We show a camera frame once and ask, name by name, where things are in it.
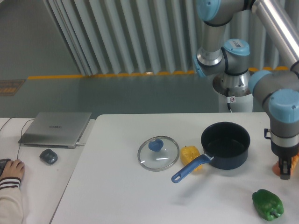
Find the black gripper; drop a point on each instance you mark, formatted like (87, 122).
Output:
(285, 155)

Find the dark blue saucepan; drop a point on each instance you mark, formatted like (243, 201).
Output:
(225, 146)

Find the white striped sleeve forearm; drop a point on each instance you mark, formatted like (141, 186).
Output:
(11, 210)

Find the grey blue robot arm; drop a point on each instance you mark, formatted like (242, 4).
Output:
(277, 93)

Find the person's hand on mouse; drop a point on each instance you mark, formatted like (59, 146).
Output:
(13, 169)

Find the orange bread loaf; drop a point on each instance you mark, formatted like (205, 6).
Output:
(295, 160)

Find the green bell pepper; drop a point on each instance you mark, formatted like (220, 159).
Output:
(268, 205)

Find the yellow bell pepper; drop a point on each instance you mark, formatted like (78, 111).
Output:
(188, 153)

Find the glass lid blue knob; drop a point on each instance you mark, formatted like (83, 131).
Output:
(158, 153)

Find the folding partition screen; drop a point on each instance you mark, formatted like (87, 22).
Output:
(139, 36)

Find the silver laptop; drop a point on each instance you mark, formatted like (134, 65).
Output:
(56, 129)

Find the dark grey earbuds case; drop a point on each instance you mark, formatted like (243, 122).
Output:
(48, 156)

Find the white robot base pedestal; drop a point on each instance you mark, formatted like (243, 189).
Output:
(233, 92)

